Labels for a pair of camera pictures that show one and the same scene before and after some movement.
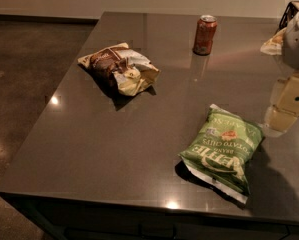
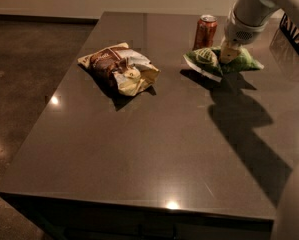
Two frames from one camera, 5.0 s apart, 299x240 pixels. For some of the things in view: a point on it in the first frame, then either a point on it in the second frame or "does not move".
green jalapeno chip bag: x=222 y=151 -> x=206 y=61
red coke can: x=204 y=35 does not move
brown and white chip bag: x=129 y=69 does not move
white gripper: x=297 y=42 -> x=241 y=32
